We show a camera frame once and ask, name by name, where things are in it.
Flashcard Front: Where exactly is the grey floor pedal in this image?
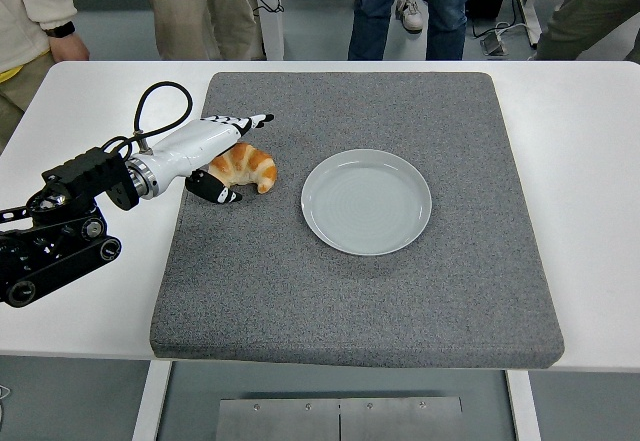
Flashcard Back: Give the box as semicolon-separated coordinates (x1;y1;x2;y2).
480;30;509;56

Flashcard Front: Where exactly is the grey metal plate with screws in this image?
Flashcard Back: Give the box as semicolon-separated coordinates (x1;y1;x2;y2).
215;396;465;441

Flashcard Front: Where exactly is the white table leg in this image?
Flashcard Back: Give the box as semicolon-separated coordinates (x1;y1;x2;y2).
130;360;174;441
504;369;542;441

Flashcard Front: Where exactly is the grey round plate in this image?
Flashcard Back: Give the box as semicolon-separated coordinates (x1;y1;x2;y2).
300;148;433;256

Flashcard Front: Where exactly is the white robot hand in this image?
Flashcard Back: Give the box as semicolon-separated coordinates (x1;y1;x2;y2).
148;112;276;207

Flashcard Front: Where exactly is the white background desk leg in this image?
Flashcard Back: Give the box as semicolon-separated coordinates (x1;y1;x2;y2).
514;0;547;50

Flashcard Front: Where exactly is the grey felt mat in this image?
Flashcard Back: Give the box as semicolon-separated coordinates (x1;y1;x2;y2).
148;70;566;371

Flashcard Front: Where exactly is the golden croissant bread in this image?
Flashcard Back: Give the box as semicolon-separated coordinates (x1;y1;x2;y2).
207;141;279;195

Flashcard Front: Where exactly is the white background post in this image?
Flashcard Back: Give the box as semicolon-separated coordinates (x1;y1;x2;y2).
252;0;285;61

